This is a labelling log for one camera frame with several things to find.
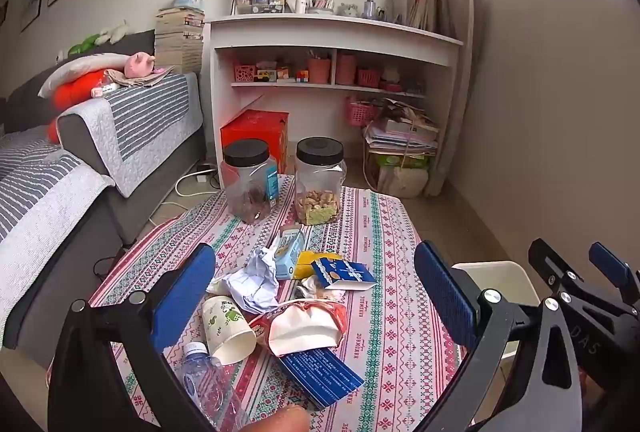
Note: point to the paper cup with green print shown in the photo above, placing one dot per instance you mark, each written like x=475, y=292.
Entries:
x=227, y=332

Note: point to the beige curtain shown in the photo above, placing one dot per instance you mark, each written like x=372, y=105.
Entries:
x=457, y=62

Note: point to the clear jar with nuts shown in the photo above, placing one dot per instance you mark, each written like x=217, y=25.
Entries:
x=320, y=187

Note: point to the striped grey seat blanket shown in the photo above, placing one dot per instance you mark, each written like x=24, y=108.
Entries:
x=40, y=197

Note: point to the grey sofa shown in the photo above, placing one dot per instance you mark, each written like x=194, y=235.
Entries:
x=150, y=202

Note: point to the pink shelf basket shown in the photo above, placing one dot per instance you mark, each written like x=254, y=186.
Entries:
x=368, y=78

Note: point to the red and white snack bag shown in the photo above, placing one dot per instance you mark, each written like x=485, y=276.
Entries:
x=305, y=327

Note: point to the purple bottle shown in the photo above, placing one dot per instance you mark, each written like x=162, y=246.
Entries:
x=369, y=8

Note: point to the red pillow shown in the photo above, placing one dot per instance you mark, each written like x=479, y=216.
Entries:
x=75, y=94

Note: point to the tall stack of books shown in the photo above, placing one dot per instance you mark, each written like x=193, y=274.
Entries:
x=177, y=42

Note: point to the white shelf unit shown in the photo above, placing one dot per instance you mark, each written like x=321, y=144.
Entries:
x=330, y=29

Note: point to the white plush toy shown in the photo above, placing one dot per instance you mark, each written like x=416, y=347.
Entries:
x=114, y=31

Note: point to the green pack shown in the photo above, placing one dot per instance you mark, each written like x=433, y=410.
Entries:
x=402, y=162

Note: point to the white pillow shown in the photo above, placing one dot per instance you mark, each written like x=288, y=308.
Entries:
x=80, y=69

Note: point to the green plush toy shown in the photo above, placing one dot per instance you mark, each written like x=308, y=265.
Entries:
x=82, y=44

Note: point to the puzzle cube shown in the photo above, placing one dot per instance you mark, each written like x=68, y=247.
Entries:
x=301, y=77

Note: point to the leaning books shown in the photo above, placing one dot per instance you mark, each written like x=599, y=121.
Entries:
x=425, y=7

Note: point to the yellow packet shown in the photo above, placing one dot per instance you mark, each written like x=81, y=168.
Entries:
x=304, y=264

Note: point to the pink pen cup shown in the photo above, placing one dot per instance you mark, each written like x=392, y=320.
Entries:
x=319, y=71

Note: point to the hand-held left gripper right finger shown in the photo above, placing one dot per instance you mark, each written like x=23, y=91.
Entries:
x=442, y=292

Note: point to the white bottle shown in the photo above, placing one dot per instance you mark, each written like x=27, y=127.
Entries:
x=300, y=3

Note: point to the red cardboard box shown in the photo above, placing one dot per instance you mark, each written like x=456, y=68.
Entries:
x=255, y=132

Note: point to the light blue drink carton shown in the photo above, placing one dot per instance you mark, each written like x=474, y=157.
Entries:
x=289, y=252

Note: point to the pink hanging basket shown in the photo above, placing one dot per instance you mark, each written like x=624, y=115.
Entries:
x=362, y=113

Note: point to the pink pig plush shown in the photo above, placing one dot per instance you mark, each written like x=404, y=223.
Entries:
x=139, y=64

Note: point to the white wrapper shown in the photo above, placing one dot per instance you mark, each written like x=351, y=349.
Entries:
x=317, y=289

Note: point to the blue and white packet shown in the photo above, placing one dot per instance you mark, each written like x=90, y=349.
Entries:
x=345, y=273

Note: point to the stack of papers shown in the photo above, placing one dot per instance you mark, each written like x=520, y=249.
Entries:
x=405, y=132

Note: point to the small pink basket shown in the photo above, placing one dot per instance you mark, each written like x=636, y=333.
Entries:
x=245, y=73

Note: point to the clear storage boxes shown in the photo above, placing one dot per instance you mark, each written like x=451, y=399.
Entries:
x=257, y=3

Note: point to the clear jar with blue label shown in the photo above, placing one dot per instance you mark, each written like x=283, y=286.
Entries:
x=247, y=192

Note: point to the patterned pink tablecloth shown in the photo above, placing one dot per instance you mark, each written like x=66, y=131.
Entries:
x=400, y=312

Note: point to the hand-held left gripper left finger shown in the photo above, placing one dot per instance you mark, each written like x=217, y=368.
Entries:
x=182, y=292

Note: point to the clear plastic bottle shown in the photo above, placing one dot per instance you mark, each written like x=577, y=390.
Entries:
x=205, y=382

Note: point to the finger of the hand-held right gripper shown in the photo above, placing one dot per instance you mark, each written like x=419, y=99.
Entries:
x=545, y=257
x=607, y=262

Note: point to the white power strip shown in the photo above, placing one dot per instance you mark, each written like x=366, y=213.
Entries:
x=205, y=172

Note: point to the person's left hand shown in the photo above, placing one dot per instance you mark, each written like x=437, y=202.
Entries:
x=285, y=419

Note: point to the striped grey armrest blanket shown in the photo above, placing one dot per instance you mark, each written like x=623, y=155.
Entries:
x=145, y=122

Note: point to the white paper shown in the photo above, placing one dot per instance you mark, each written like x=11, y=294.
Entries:
x=250, y=284

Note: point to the white plastic bin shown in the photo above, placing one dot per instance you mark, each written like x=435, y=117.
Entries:
x=500, y=277

